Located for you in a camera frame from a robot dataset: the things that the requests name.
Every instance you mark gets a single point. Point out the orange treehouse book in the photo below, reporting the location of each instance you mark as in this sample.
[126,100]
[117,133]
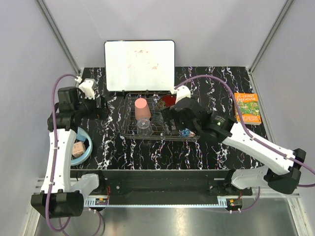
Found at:
[249,108]

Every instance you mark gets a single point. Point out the blue triangle pattern bowl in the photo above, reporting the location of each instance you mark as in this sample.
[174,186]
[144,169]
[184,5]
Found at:
[186,133]

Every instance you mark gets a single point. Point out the clear drinking glass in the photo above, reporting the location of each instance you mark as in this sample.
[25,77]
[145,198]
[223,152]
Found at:
[144,127]

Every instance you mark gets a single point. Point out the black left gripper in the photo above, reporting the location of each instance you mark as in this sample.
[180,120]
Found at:
[98,112]

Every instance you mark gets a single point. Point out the white dry-erase board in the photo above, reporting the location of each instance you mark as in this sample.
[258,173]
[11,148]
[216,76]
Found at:
[140,65]

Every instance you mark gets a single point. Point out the pink plastic cup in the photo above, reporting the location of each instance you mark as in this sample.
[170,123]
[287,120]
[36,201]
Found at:
[142,109]

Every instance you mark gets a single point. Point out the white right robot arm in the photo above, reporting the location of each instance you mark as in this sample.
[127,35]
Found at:
[281,167]

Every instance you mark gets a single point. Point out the clear glass plate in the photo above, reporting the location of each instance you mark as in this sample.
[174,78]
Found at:
[159,120]

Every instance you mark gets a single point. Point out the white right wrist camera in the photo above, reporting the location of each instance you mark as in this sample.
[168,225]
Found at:
[181,92]

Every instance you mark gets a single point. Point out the red floral bowl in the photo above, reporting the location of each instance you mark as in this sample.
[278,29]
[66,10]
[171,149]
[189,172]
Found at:
[166,101]

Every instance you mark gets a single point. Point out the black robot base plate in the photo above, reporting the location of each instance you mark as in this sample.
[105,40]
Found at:
[167,182]

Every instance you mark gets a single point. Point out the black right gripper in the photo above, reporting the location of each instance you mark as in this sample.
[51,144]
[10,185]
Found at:
[170,113]

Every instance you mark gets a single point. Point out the metal wire dish rack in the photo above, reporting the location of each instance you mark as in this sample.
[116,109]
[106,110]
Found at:
[128,126]

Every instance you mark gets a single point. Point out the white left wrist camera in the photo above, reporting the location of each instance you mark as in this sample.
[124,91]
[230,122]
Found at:
[87,86]

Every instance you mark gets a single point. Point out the light blue headphones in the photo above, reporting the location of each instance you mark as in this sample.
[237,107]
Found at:
[83,136]

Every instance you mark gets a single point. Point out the grey cable duct rail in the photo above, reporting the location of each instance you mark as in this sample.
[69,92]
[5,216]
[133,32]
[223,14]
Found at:
[158,201]

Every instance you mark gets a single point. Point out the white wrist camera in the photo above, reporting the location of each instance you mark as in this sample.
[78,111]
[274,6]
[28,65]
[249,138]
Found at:
[87,86]
[181,92]

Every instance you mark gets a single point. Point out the pink cube block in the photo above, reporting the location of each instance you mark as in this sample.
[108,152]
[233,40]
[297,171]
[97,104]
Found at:
[78,149]

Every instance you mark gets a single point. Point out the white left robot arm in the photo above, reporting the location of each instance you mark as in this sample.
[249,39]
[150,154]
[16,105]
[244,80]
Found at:
[58,198]

